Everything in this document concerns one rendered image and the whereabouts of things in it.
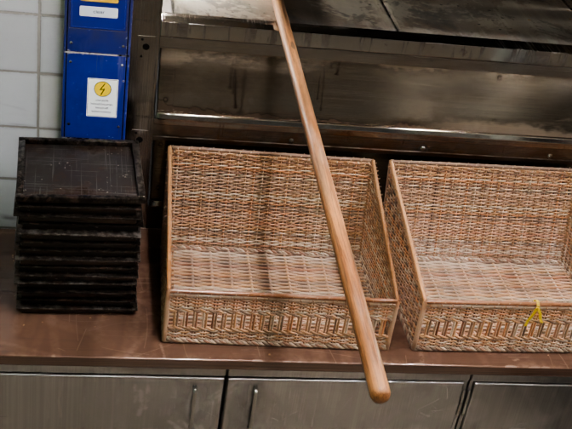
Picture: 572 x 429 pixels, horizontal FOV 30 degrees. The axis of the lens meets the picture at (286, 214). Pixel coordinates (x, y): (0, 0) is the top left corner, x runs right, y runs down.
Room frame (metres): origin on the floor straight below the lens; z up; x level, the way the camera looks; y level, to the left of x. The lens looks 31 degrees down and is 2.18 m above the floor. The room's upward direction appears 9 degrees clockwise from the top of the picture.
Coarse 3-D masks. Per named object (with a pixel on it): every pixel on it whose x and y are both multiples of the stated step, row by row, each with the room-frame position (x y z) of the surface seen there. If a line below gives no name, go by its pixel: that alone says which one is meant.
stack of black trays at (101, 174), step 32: (32, 160) 2.16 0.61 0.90; (64, 160) 2.18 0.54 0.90; (96, 160) 2.20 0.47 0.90; (128, 160) 2.23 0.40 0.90; (32, 192) 2.02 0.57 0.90; (64, 192) 2.04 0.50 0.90; (96, 192) 2.06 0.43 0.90; (128, 192) 2.08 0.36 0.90; (32, 224) 1.98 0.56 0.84; (64, 224) 2.00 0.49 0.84; (96, 224) 2.02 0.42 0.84; (128, 224) 2.04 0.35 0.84; (32, 256) 1.99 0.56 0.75; (64, 256) 2.01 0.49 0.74; (96, 256) 2.03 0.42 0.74; (128, 256) 2.05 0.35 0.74; (32, 288) 2.00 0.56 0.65; (64, 288) 2.01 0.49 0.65; (96, 288) 2.03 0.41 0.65; (128, 288) 2.05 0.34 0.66
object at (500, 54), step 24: (168, 24) 2.44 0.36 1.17; (192, 24) 2.45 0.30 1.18; (216, 24) 2.47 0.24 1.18; (240, 24) 2.49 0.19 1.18; (264, 24) 2.52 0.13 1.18; (336, 48) 2.52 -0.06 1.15; (360, 48) 2.54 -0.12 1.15; (384, 48) 2.55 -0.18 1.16; (408, 48) 2.56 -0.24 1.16; (432, 48) 2.57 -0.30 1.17; (456, 48) 2.59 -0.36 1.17; (480, 48) 2.60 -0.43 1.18; (504, 48) 2.62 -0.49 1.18; (528, 48) 2.64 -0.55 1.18; (552, 48) 2.67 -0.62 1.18
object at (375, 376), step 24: (288, 24) 2.47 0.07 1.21; (288, 48) 2.33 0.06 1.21; (312, 120) 1.97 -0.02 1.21; (312, 144) 1.87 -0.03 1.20; (336, 216) 1.61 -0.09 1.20; (336, 240) 1.54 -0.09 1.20; (360, 288) 1.41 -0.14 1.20; (360, 312) 1.34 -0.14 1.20; (360, 336) 1.29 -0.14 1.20; (384, 384) 1.18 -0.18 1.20
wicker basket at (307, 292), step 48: (192, 192) 2.39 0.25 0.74; (240, 192) 2.42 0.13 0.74; (336, 192) 2.47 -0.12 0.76; (192, 240) 2.36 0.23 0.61; (240, 240) 2.39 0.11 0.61; (288, 240) 2.42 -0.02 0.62; (384, 240) 2.25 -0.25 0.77; (192, 288) 2.18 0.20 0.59; (240, 288) 2.21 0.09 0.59; (288, 288) 2.24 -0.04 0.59; (336, 288) 2.28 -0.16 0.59; (384, 288) 2.18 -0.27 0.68; (192, 336) 1.97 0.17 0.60; (240, 336) 2.00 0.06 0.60; (288, 336) 2.05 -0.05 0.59; (336, 336) 2.04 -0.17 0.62; (384, 336) 2.06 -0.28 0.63
